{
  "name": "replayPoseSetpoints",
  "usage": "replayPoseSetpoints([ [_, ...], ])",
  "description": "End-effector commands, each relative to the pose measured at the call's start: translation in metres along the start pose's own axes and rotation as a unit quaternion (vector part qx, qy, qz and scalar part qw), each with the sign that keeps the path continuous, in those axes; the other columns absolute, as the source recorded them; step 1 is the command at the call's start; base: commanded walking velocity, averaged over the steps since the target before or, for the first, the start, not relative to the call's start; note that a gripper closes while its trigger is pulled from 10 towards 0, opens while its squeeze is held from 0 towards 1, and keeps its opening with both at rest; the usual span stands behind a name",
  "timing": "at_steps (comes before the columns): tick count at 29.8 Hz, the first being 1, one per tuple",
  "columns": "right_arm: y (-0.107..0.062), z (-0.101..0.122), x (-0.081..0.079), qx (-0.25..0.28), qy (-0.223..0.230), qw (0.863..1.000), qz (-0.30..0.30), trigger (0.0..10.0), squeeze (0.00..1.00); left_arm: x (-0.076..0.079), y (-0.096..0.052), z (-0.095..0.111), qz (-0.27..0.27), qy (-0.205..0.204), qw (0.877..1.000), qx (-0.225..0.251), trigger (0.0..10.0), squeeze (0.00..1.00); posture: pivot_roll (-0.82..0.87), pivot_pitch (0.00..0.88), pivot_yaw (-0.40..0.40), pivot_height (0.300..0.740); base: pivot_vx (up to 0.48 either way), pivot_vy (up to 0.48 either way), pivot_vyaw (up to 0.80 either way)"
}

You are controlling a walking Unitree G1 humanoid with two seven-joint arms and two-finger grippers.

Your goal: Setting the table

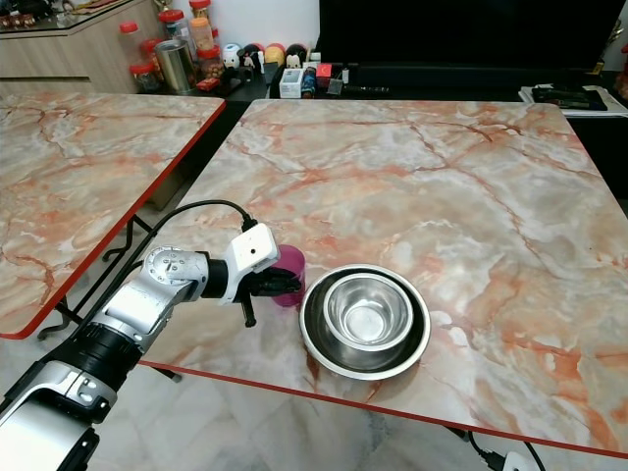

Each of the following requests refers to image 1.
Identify pink plastic cup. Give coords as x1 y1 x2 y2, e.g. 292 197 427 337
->
267 245 308 309

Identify large steel bowl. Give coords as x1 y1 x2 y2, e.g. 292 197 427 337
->
300 263 433 382

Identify small steel bowl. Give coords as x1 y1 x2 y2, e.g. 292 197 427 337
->
322 273 415 349

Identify marble-top folding table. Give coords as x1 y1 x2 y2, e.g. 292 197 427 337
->
135 97 628 462
0 91 228 342

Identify small white box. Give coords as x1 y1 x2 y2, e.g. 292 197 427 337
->
280 67 305 99

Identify red-lidded plastic jar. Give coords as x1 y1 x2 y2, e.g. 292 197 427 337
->
196 47 225 84
130 64 158 92
120 22 143 65
157 8 187 45

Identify black white figurine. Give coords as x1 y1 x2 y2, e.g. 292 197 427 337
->
243 45 264 74

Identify yellow round figurine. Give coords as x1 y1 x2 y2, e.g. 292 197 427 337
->
263 42 286 68

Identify white round figurine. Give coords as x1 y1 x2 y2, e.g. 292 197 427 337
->
222 43 244 72

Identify shiny metal canister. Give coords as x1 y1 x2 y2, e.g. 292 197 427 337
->
155 39 195 94

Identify black TV stand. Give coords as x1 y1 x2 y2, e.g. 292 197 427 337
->
221 61 628 148

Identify red-lidded jar orange contents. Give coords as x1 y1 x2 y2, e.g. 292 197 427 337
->
188 0 217 52

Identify black television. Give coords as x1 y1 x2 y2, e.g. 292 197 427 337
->
318 0 611 68

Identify black flat device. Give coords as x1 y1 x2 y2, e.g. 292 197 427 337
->
520 83 612 112

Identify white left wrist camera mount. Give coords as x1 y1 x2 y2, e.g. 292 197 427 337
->
222 223 282 302

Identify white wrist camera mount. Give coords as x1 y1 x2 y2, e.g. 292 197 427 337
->
222 223 282 302
498 450 538 471

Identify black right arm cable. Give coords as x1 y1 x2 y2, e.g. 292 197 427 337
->
466 430 548 471

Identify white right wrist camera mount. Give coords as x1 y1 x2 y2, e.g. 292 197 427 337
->
498 450 538 471

